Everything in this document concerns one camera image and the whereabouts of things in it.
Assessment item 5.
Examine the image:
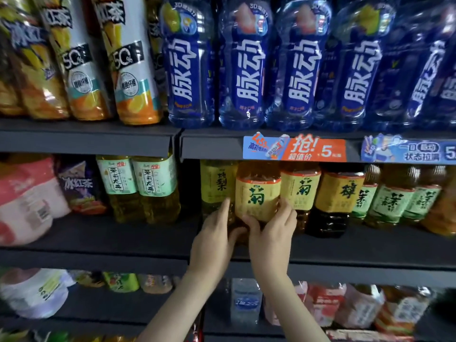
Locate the orange promotional price tag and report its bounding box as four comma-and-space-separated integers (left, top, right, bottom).
242, 132, 349, 163

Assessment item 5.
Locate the white squat drink bottle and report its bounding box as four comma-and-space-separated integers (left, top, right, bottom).
0, 267, 77, 320

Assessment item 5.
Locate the person's left hand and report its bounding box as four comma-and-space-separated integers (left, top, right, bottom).
189, 198, 247, 278

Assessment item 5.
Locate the dark grey metal shelf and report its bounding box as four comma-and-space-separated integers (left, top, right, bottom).
0, 117, 456, 342

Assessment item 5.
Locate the row of dark blue sports bottles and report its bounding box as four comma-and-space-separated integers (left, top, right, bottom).
146, 0, 456, 133

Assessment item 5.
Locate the person's right hand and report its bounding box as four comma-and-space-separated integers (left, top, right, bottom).
241, 198, 299, 282

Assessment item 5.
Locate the person's left forearm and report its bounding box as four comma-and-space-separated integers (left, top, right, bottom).
139, 270, 222, 342

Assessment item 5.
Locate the yellow tea bottle lime label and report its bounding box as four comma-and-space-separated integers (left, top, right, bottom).
200, 160, 240, 225

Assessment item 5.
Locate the pink squat drink bottle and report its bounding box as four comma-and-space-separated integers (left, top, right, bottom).
0, 156, 73, 247

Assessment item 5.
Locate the brown tea bottle yellow label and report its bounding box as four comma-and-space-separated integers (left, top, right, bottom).
280, 163, 322, 234
234, 162, 283, 227

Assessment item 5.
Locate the tea bottle green white label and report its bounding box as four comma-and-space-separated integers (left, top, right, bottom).
402, 166, 447, 225
365, 166, 423, 229
349, 165, 383, 224

